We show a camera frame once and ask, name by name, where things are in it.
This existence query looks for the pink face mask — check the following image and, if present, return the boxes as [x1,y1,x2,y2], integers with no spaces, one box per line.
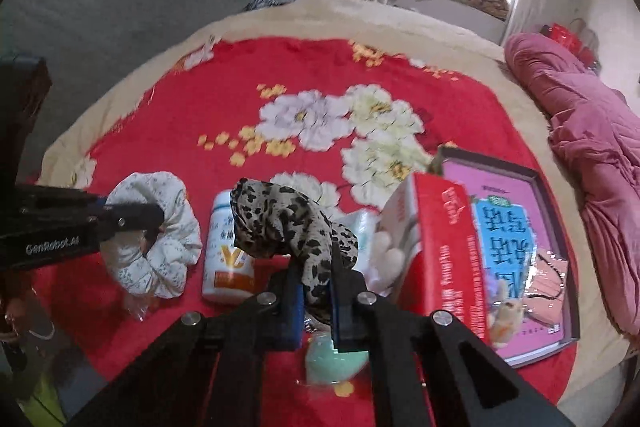
[520,249,571,328]

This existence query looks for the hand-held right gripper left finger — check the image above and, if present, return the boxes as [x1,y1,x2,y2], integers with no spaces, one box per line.
[65,264,307,427]

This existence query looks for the small plush toy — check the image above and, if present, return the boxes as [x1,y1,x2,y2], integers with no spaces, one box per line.
[489,284,527,349]

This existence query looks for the beige bed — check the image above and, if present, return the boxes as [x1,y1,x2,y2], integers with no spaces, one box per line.
[37,0,640,408]

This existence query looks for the dark shallow box tray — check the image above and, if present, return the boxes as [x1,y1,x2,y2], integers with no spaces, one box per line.
[431,146,582,368]

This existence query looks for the red carton box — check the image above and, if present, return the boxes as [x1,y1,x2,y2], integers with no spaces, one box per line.
[382,172,493,348]

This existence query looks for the pink quilt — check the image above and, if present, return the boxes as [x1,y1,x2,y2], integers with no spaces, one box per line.
[504,33,640,338]

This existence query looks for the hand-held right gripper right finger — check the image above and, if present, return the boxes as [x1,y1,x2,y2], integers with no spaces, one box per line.
[327,252,576,427]

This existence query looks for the white bottle orange label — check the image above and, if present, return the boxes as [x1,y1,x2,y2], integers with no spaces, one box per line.
[201,189,256,305]

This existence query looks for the pink book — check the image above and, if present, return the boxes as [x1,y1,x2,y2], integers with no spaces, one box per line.
[442,161,571,350]

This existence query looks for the green sponge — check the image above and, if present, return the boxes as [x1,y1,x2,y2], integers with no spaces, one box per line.
[305,332,371,385]

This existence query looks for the white tissue pack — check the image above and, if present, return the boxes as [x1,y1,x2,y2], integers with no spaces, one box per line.
[332,209,383,278]

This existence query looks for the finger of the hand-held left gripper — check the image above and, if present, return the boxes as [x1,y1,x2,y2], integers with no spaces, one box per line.
[95,199,167,240]

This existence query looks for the white floral scrunchie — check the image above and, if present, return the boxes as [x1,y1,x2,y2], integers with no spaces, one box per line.
[102,172,203,299]

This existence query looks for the red floral blanket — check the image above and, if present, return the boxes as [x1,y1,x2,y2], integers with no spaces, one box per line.
[30,36,576,427]

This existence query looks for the red gift bags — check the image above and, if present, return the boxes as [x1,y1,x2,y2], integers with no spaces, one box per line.
[539,21,601,68]

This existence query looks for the bag of cotton balls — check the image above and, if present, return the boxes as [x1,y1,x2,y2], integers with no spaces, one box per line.
[369,227,417,298]

